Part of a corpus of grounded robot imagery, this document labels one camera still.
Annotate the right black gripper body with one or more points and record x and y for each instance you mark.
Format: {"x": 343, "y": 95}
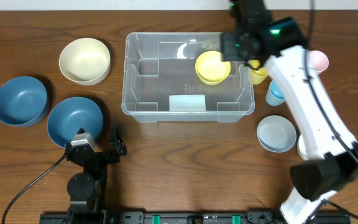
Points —
{"x": 229, "y": 46}

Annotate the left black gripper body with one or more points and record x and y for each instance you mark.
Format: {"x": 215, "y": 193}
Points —
{"x": 97, "y": 156}

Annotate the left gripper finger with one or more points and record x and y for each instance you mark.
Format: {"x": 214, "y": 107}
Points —
{"x": 116, "y": 140}
{"x": 81, "y": 131}

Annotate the yellow small bowl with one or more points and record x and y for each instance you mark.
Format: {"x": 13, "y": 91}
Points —
{"x": 210, "y": 68}

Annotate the pink cup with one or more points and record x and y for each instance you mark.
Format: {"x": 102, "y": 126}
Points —
{"x": 319, "y": 60}

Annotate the grey-blue small bowl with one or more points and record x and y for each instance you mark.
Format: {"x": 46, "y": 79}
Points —
{"x": 276, "y": 134}

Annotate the white small bowl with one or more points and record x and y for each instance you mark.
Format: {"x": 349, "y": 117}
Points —
{"x": 301, "y": 148}

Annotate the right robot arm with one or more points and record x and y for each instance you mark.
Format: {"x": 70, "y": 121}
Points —
{"x": 282, "y": 49}

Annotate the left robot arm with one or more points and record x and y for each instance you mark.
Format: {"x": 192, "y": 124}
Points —
{"x": 86, "y": 189}

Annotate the yellow cup beside container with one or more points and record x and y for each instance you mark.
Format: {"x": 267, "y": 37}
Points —
{"x": 259, "y": 74}

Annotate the clear plastic storage container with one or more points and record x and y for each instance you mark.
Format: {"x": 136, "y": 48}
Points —
{"x": 161, "y": 84}

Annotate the dark blue bowl near gripper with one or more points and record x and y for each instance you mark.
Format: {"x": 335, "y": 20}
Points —
{"x": 70, "y": 115}

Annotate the light blue cup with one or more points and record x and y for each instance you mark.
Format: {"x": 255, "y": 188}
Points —
{"x": 274, "y": 96}

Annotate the dark blue bowl far left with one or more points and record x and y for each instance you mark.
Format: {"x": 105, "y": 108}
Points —
{"x": 24, "y": 101}

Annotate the cream bowl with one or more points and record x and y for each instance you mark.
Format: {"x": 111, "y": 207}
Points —
{"x": 85, "y": 61}

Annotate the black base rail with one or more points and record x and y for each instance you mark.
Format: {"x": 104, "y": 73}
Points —
{"x": 166, "y": 218}

